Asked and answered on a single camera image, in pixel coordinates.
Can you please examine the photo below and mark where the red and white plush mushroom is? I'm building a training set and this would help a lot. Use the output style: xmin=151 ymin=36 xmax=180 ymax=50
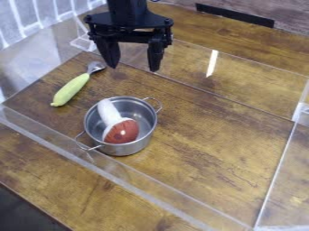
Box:
xmin=96 ymin=98 xmax=139 ymax=144

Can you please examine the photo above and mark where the silver metal pot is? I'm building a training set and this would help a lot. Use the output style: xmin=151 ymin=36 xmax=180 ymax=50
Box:
xmin=75 ymin=97 xmax=163 ymax=156

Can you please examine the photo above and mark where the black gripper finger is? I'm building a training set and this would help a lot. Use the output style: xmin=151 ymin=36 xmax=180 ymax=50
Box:
xmin=93 ymin=37 xmax=120 ymax=69
xmin=147 ymin=37 xmax=165 ymax=72

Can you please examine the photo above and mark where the black strip on table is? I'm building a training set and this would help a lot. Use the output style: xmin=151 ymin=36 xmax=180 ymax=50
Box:
xmin=195 ymin=3 xmax=275 ymax=28

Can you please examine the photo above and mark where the yellow handled metal tool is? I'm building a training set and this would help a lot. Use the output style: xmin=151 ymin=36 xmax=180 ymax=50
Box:
xmin=50 ymin=61 xmax=105 ymax=107

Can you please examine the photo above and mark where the clear acrylic triangle bracket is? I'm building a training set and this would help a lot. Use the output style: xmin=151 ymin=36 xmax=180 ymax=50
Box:
xmin=69 ymin=18 xmax=96 ymax=52

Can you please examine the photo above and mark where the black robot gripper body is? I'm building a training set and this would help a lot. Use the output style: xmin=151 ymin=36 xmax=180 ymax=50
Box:
xmin=83 ymin=0 xmax=174 ymax=47

